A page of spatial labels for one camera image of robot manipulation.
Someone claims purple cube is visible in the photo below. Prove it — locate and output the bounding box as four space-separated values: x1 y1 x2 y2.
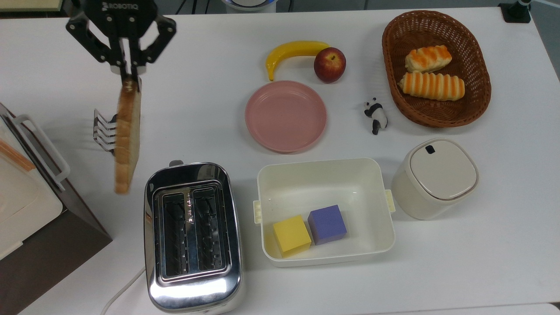
307 204 348 246

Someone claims small panda figurine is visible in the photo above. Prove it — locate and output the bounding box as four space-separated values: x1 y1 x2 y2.
364 97 389 135

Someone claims yellow cube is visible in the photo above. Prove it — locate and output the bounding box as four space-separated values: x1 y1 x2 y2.
273 214 312 258

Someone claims white and blue robot base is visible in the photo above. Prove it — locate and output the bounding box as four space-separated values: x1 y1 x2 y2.
221 0 278 13

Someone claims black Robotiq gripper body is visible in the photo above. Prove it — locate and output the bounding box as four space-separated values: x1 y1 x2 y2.
83 0 159 43

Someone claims cream rectangular plastic tub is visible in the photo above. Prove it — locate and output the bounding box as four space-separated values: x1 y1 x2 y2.
253 157 396 268

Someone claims chrome two-slot toaster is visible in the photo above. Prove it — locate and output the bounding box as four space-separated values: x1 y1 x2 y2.
143 160 245 314

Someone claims brown-crusted bread slice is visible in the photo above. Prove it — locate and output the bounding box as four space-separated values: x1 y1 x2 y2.
114 77 143 195

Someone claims cream lidded canister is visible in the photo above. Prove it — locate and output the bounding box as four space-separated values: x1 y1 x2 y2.
391 138 480 221

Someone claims yellow banana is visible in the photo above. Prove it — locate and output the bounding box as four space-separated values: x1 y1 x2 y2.
266 41 331 82

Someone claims red apple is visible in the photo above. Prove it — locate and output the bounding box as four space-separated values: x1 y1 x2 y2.
313 47 347 84

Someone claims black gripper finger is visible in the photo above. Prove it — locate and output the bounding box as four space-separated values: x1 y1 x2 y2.
131 15 177 91
66 12 131 89

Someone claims long orange-striped bread roll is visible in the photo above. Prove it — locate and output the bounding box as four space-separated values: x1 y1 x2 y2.
397 72 466 102

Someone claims white toaster power cable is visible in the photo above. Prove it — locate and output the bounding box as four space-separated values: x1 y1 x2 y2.
101 266 147 315

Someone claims white box with handle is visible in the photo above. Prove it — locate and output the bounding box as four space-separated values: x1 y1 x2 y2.
0 112 71 261

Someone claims beige board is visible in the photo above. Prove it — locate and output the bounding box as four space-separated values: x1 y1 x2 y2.
0 0 65 12

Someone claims metal toast rack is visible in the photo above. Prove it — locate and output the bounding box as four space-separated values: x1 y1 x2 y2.
92 109 119 155

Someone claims brown wicker basket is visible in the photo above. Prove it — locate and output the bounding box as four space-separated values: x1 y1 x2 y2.
381 10 492 129

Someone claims pink plastic plate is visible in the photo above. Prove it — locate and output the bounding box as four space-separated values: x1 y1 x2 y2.
245 80 328 153

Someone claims short orange-striped bread roll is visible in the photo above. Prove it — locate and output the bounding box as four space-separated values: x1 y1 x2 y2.
404 45 453 74

